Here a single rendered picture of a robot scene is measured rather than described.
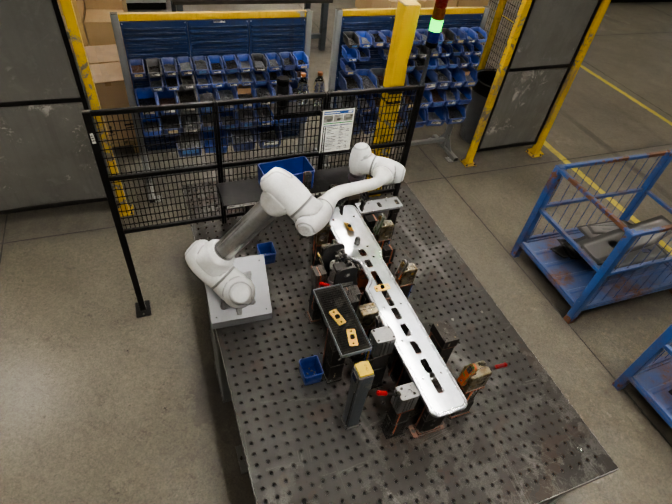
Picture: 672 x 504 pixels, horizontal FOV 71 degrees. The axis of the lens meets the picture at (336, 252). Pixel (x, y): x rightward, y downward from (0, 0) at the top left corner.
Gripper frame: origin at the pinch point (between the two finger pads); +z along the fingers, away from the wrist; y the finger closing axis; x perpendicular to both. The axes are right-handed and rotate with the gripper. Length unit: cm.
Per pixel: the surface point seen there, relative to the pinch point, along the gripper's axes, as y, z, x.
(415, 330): 4, 14, -76
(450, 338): 17, 11, -86
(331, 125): 6, -20, 54
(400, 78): 49, -45, 58
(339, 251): -20.1, -3.8, -32.4
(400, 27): 43, -74, 59
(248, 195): -49, 11, 38
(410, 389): -15, 8, -105
